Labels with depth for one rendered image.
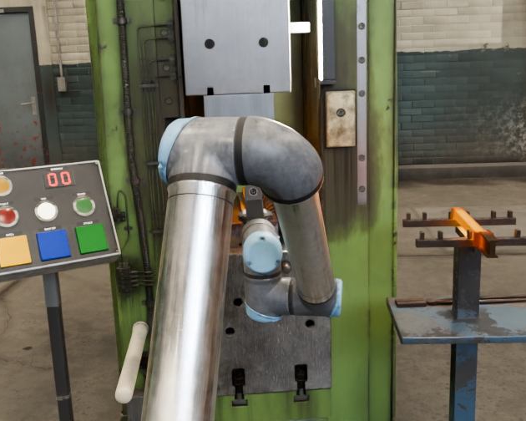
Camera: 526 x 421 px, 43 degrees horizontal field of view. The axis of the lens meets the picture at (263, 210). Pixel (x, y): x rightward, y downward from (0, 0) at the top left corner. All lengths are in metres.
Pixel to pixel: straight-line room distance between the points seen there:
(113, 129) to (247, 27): 0.51
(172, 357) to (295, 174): 0.35
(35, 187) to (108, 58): 0.46
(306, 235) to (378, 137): 0.92
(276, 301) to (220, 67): 0.70
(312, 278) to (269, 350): 0.65
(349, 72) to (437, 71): 5.91
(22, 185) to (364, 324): 1.17
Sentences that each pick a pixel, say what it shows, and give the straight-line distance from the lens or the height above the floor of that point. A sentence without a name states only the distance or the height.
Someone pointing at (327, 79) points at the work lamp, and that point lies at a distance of 2.04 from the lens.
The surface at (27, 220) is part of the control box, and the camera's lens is 1.83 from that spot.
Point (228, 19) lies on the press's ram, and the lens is 1.91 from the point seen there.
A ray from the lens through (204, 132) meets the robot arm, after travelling 1.10.
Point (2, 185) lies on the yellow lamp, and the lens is 1.85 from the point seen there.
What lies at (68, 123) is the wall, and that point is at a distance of 8.31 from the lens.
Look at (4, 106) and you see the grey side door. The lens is 8.60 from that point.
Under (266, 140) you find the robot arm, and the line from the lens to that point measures 1.08.
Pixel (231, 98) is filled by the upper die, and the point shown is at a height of 1.35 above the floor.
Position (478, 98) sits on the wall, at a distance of 8.10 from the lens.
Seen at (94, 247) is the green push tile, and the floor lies 0.99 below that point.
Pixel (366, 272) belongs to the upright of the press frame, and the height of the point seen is 0.77.
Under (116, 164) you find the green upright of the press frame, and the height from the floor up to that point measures 1.16.
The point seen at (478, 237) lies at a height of 1.01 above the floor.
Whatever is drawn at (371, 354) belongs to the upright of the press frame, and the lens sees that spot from 2.33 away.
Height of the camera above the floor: 1.46
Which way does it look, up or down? 13 degrees down
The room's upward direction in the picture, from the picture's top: 2 degrees counter-clockwise
